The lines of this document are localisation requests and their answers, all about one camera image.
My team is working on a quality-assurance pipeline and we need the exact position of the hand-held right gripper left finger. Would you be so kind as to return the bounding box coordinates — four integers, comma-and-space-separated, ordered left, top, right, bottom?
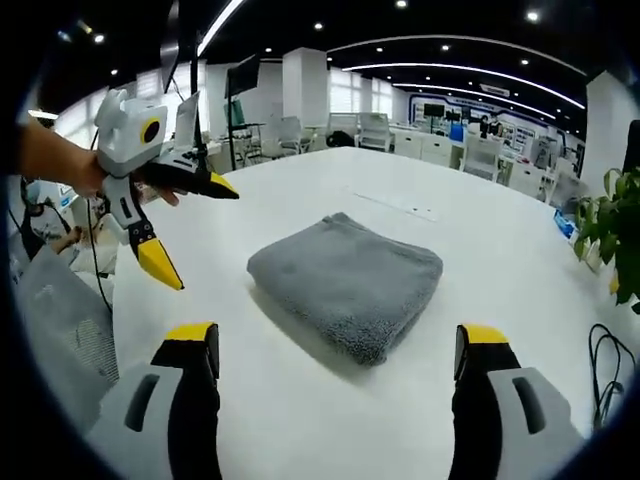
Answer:
87, 322, 222, 480

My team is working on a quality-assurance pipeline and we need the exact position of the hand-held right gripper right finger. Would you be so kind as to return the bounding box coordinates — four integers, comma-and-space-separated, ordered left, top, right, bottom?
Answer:
449, 323, 586, 480

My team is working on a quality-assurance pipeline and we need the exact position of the grey towel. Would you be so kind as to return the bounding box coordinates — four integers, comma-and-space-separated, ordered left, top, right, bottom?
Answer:
246, 212, 445, 367

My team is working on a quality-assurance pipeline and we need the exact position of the person's left hand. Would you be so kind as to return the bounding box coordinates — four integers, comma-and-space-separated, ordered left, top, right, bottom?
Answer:
67, 148, 181, 208

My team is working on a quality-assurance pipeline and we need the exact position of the white monitor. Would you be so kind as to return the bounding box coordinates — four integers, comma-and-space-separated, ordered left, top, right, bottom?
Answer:
174, 91, 202, 152

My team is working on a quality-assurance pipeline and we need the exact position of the white office chair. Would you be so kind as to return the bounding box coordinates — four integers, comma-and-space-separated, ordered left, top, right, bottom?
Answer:
277, 115, 315, 157
357, 112, 392, 152
462, 134, 502, 182
326, 112, 362, 150

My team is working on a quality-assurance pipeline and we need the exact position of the grey mesh chair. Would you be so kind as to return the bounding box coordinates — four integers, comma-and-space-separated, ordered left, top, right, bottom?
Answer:
19, 244, 122, 422

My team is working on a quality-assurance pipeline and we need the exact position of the white table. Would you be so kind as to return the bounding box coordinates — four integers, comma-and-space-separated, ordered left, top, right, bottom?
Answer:
112, 146, 632, 480

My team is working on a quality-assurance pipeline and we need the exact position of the white socket panel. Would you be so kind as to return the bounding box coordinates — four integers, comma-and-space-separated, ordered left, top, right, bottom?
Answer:
352, 189, 441, 222

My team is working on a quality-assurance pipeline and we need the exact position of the blue packet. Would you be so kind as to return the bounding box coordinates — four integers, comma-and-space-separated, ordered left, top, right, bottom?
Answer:
553, 209, 578, 237

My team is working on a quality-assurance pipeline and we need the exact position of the green potted plant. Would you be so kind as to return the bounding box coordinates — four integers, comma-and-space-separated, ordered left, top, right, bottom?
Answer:
572, 167, 640, 316

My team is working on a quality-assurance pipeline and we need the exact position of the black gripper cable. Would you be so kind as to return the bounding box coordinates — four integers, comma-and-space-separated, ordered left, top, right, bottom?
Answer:
87, 197, 115, 314

